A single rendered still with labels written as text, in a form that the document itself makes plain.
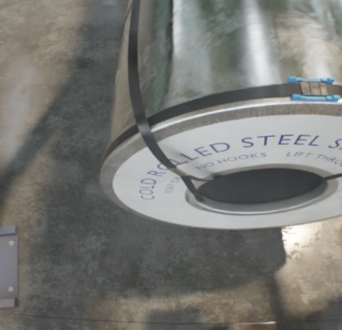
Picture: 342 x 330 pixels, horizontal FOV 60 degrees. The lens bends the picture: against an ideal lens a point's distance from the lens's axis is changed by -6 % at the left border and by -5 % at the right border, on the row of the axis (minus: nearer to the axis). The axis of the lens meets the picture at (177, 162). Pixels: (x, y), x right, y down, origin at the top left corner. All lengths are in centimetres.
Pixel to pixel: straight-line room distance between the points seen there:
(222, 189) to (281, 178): 28
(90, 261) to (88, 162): 66
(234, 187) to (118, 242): 83
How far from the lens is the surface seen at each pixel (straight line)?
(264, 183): 150
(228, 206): 143
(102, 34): 291
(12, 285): 212
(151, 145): 79
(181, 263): 190
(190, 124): 73
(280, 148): 88
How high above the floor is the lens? 189
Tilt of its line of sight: 65 degrees down
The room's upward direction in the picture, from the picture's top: straight up
